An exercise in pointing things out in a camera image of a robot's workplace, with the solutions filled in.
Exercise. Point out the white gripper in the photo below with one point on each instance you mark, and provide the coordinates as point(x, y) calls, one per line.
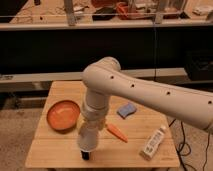
point(84, 123)

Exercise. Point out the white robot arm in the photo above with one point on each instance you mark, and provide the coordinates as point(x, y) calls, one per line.
point(103, 79)

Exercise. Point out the orange toy carrot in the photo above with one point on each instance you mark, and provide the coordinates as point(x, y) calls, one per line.
point(116, 132)

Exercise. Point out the orange bowl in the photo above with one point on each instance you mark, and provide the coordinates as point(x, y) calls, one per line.
point(63, 115)

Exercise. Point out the blue sponge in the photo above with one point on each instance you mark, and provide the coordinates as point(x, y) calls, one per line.
point(126, 110)

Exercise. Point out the wooden table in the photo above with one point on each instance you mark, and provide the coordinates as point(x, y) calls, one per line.
point(50, 149)

